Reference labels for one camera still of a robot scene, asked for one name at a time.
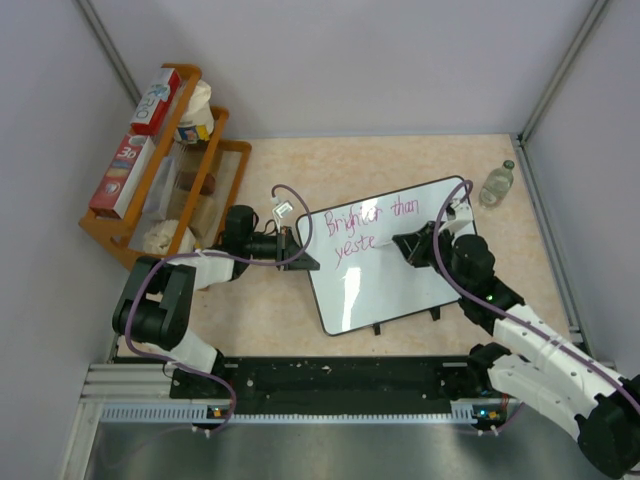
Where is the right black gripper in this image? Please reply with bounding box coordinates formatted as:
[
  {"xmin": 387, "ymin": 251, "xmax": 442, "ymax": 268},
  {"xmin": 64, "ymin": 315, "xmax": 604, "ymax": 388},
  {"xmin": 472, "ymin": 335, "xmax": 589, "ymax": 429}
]
[{"xmin": 395, "ymin": 221, "xmax": 469, "ymax": 295}]

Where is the white crumpled bag lower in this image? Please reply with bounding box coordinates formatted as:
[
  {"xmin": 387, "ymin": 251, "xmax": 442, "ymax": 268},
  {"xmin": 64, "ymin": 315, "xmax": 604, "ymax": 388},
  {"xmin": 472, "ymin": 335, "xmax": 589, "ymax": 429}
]
[{"xmin": 142, "ymin": 220, "xmax": 196, "ymax": 255}]

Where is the clear plastic box on shelf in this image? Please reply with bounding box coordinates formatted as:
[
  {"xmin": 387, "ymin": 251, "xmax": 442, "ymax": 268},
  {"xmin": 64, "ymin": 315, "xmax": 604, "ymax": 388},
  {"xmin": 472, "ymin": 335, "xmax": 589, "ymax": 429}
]
[{"xmin": 142, "ymin": 156, "xmax": 178, "ymax": 221}]

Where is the white whiteboard black frame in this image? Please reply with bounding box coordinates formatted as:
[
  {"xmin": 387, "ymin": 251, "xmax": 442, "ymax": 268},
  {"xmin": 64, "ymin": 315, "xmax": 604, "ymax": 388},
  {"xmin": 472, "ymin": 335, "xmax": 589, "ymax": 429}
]
[{"xmin": 296, "ymin": 176, "xmax": 464, "ymax": 336}]

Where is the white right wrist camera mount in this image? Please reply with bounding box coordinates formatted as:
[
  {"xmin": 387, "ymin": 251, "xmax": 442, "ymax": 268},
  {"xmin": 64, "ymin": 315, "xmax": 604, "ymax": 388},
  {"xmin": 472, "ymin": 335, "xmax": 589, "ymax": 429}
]
[{"xmin": 439, "ymin": 198, "xmax": 473, "ymax": 235}]

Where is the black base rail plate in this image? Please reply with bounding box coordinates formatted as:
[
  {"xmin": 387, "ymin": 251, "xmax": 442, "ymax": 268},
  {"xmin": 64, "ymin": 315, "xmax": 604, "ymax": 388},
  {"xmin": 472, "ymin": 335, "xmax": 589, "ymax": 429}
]
[{"xmin": 169, "ymin": 354, "xmax": 506, "ymax": 416}]

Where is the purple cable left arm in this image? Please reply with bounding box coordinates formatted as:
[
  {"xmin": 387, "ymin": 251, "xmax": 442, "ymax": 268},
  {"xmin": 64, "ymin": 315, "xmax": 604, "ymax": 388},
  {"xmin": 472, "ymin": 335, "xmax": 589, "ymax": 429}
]
[{"xmin": 124, "ymin": 182, "xmax": 316, "ymax": 436}]

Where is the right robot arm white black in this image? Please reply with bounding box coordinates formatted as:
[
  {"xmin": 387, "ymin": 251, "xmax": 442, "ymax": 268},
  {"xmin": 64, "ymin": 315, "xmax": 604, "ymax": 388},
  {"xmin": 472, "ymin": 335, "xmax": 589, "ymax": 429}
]
[{"xmin": 392, "ymin": 222, "xmax": 639, "ymax": 479}]

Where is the red 3D toothpaste box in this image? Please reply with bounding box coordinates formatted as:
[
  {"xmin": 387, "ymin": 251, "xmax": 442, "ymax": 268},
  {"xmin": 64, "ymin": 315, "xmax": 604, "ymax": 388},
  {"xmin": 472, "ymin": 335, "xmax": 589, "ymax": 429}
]
[{"xmin": 89, "ymin": 132, "xmax": 155, "ymax": 219}]

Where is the orange wooden shelf rack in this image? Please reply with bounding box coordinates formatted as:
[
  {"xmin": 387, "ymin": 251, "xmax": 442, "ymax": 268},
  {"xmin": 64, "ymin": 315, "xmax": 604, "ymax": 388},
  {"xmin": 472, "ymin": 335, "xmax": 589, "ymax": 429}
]
[{"xmin": 79, "ymin": 64, "xmax": 251, "ymax": 269}]

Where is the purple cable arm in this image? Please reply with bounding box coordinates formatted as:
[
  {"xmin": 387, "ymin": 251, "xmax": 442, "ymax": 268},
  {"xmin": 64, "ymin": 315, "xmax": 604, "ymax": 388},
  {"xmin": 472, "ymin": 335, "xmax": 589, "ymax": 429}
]
[
  {"xmin": 432, "ymin": 179, "xmax": 640, "ymax": 436},
  {"xmin": 124, "ymin": 182, "xmax": 316, "ymax": 436}
]

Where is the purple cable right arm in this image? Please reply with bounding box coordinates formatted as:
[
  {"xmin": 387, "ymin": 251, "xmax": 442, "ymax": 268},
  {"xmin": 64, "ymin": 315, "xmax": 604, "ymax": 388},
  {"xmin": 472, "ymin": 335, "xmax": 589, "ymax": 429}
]
[{"xmin": 432, "ymin": 179, "xmax": 640, "ymax": 436}]

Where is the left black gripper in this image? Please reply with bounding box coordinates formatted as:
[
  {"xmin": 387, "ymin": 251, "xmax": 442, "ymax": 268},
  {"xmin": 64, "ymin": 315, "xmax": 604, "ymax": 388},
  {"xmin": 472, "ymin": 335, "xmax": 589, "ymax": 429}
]
[{"xmin": 244, "ymin": 226, "xmax": 319, "ymax": 272}]

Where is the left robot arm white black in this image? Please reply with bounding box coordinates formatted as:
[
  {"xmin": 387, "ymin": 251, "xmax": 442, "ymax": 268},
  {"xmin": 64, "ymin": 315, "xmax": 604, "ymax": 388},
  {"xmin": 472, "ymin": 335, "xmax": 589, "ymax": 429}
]
[{"xmin": 112, "ymin": 205, "xmax": 320, "ymax": 397}]

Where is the red white toothpaste box upper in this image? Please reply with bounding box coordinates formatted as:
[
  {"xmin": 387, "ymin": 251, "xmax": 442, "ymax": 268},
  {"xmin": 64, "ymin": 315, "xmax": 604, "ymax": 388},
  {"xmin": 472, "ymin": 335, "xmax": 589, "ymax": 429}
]
[{"xmin": 130, "ymin": 68, "xmax": 181, "ymax": 136}]

